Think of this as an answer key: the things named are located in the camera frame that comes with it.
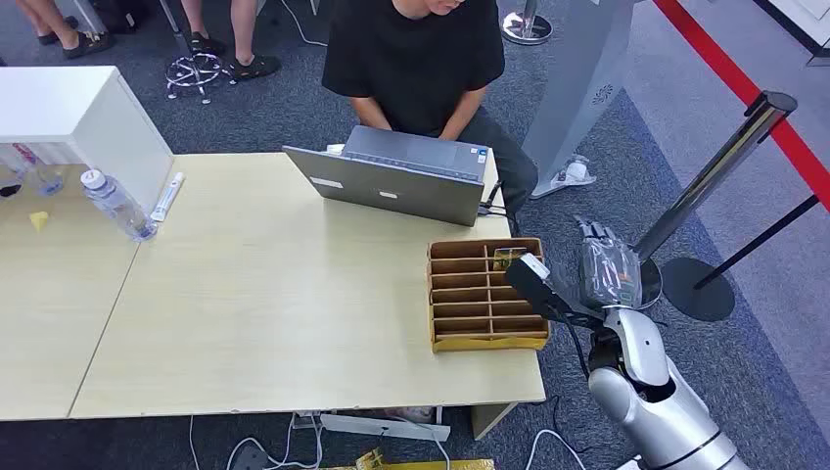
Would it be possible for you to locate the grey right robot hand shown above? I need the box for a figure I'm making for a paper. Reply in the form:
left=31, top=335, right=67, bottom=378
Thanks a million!
left=576, top=216, right=644, bottom=310

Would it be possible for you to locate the gold printed card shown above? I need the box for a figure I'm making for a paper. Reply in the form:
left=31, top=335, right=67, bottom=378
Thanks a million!
left=492, top=247, right=528, bottom=272

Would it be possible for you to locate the wooden card organizer box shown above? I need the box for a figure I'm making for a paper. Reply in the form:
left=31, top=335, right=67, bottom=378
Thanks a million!
left=426, top=237, right=552, bottom=354

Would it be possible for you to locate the person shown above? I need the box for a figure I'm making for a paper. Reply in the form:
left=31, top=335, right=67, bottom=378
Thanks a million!
left=180, top=0, right=283, bottom=82
left=14, top=0, right=118, bottom=61
left=322, top=0, right=539, bottom=218

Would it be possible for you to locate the grey kiosk stand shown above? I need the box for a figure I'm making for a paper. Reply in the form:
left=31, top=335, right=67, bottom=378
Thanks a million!
left=522, top=0, right=637, bottom=200

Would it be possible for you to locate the table leg panel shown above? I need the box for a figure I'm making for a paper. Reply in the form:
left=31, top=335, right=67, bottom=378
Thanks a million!
left=470, top=401, right=519, bottom=442

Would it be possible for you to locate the red floor strip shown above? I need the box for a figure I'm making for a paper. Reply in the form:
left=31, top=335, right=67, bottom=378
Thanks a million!
left=651, top=0, right=830, bottom=212

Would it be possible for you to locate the grey laptop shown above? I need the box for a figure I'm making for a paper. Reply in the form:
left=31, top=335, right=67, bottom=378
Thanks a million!
left=283, top=124, right=488, bottom=228

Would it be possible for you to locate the white display plinth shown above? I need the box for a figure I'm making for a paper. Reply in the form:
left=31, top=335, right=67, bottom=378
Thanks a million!
left=752, top=0, right=830, bottom=69

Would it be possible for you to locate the white marker pen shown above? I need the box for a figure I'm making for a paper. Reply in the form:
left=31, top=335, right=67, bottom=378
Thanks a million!
left=149, top=171, right=186, bottom=224

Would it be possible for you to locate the chrome stool base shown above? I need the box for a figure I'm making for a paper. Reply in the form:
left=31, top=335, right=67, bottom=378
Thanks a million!
left=159, top=0, right=236, bottom=106

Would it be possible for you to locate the clear plastic water bottle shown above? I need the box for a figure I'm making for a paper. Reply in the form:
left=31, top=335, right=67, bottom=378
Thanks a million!
left=80, top=168, right=159, bottom=243

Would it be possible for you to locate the white cabinet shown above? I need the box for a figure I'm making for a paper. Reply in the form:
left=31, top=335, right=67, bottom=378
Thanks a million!
left=0, top=65, right=175, bottom=212

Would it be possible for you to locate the black bag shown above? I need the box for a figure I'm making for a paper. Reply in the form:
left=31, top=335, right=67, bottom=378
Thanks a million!
left=90, top=0, right=161, bottom=35

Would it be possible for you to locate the clear plastic cup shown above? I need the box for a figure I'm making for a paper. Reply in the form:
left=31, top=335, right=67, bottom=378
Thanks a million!
left=35, top=164, right=67, bottom=198

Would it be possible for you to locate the bottle with red label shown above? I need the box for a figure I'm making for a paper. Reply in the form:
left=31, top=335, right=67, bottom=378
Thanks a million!
left=0, top=142, right=41, bottom=179

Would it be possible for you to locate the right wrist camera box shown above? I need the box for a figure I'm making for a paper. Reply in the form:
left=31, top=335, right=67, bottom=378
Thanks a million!
left=504, top=253, right=608, bottom=331

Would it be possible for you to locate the black camera cable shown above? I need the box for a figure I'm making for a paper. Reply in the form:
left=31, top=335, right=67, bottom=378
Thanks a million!
left=562, top=316, right=592, bottom=383

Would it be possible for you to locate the black stanchion post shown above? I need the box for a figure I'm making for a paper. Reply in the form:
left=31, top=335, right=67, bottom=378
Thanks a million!
left=661, top=193, right=822, bottom=323

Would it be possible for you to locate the black laptop cable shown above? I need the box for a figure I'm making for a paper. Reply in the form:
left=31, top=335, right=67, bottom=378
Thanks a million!
left=478, top=181, right=520, bottom=236

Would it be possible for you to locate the chrome stanchion post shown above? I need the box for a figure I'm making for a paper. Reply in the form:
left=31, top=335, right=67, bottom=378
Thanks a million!
left=631, top=90, right=799, bottom=310
left=502, top=0, right=554, bottom=47

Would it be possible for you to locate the white cable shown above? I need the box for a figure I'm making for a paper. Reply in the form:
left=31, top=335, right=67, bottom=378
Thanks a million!
left=280, top=0, right=329, bottom=49
left=524, top=428, right=588, bottom=470
left=188, top=414, right=326, bottom=470

